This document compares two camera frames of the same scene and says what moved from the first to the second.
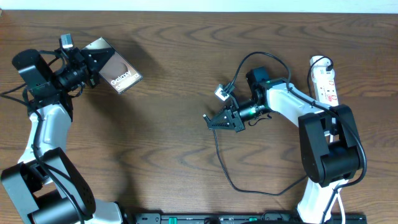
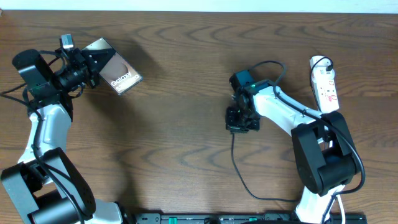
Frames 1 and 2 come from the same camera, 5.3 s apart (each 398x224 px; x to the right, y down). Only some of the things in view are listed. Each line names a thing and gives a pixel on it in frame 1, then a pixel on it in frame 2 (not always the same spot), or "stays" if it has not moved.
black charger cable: x=330 y=66 to x=329 y=68
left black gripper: x=84 y=60 stays
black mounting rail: x=250 y=218 stays
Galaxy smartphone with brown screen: x=111 y=65 stays
